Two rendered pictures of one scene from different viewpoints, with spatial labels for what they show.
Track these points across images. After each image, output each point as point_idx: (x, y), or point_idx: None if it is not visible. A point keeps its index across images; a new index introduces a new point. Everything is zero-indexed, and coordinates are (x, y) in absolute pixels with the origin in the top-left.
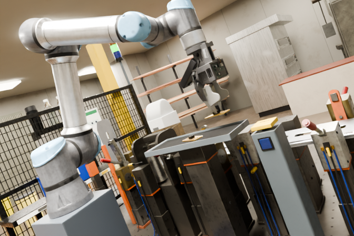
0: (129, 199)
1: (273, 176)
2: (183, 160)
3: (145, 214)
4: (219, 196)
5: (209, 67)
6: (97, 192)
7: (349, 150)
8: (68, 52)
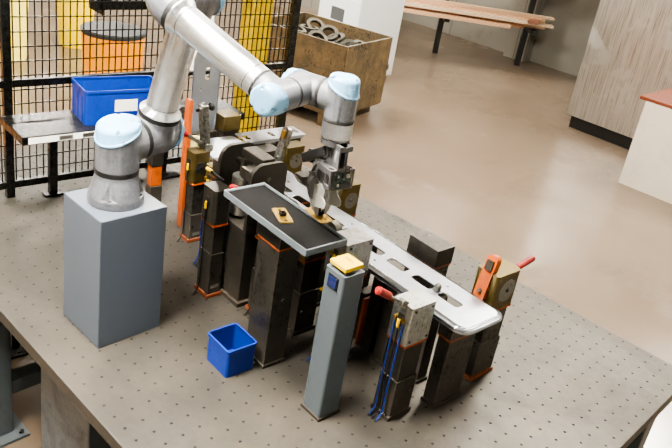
0: (187, 195)
1: (323, 311)
2: (259, 230)
3: (198, 226)
4: (273, 289)
5: (329, 175)
6: (149, 198)
7: (439, 331)
8: None
